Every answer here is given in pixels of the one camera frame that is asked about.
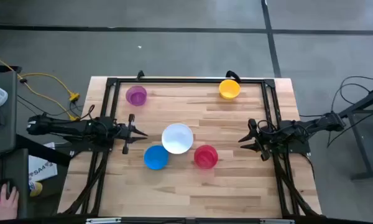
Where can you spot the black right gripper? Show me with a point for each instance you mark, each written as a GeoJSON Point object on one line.
{"type": "Point", "coordinates": [262, 138]}

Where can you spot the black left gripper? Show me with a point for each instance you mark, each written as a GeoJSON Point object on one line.
{"type": "Point", "coordinates": [121, 131]}

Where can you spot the blue plastic bowl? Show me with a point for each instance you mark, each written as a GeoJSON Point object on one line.
{"type": "Point", "coordinates": [155, 158]}

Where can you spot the purple translucent plastic bowl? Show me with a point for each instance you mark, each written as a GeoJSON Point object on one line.
{"type": "Point", "coordinates": [136, 96]}

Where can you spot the red translucent plastic bowl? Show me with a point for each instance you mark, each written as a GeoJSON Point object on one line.
{"type": "Point", "coordinates": [206, 156]}

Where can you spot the yellow plastic bowl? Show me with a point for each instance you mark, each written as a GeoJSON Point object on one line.
{"type": "Point", "coordinates": [229, 89]}

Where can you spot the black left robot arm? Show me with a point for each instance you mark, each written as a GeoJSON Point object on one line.
{"type": "Point", "coordinates": [65, 127]}

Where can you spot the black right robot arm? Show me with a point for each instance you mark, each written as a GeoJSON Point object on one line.
{"type": "Point", "coordinates": [314, 124]}

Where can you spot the large white bowl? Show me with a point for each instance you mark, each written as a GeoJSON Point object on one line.
{"type": "Point", "coordinates": [177, 138]}

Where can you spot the small black clamp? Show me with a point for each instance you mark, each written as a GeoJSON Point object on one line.
{"type": "Point", "coordinates": [140, 74]}

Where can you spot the white printed paper sheet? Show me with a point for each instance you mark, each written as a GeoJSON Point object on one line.
{"type": "Point", "coordinates": [42, 166]}

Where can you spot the black metal table stand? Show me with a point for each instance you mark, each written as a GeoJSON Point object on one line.
{"type": "Point", "coordinates": [360, 137]}

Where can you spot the small yellow round item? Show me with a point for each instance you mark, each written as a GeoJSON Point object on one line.
{"type": "Point", "coordinates": [36, 189]}

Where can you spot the black desk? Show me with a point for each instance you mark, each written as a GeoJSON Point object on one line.
{"type": "Point", "coordinates": [21, 174]}

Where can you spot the dark grey desk panel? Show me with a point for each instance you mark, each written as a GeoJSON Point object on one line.
{"type": "Point", "coordinates": [1, 130]}

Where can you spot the black computer mouse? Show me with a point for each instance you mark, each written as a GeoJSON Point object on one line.
{"type": "Point", "coordinates": [4, 185]}

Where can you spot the person's hand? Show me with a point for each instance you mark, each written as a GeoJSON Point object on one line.
{"type": "Point", "coordinates": [5, 205]}

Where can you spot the black aluminium table frame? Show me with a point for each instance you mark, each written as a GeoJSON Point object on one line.
{"type": "Point", "coordinates": [189, 81]}

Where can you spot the silver aluminium bracket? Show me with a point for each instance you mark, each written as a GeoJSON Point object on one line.
{"type": "Point", "coordinates": [102, 221]}

